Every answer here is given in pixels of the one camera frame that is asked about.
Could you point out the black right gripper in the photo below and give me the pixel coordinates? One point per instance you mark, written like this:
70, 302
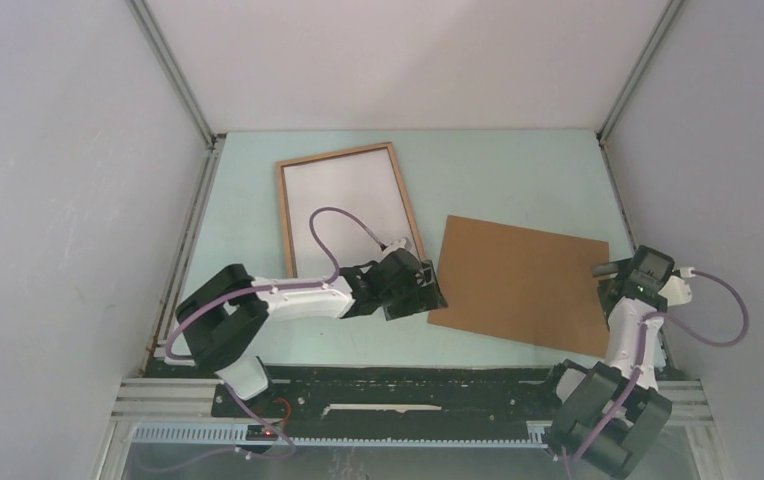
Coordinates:
609, 269

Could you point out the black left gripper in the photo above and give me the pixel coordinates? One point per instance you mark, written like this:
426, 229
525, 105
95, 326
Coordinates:
434, 299

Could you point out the brown frame backing board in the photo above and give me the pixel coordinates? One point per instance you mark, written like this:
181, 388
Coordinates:
521, 284

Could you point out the ocean sky photo print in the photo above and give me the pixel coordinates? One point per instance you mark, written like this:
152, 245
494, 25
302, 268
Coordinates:
349, 199

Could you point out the wooden picture frame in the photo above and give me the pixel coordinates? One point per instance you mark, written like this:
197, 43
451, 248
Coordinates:
349, 166

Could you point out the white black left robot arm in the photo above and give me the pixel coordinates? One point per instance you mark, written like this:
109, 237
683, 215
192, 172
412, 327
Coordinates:
219, 321

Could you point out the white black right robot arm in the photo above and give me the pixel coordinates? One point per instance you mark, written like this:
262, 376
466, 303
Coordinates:
611, 414

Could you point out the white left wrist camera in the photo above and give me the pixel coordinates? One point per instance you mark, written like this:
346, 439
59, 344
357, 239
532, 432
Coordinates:
403, 243

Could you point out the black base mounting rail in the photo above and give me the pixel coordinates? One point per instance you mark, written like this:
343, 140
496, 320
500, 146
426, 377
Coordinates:
410, 404

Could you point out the aluminium extrusion base frame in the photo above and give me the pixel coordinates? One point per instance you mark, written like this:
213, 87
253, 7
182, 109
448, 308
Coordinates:
183, 406

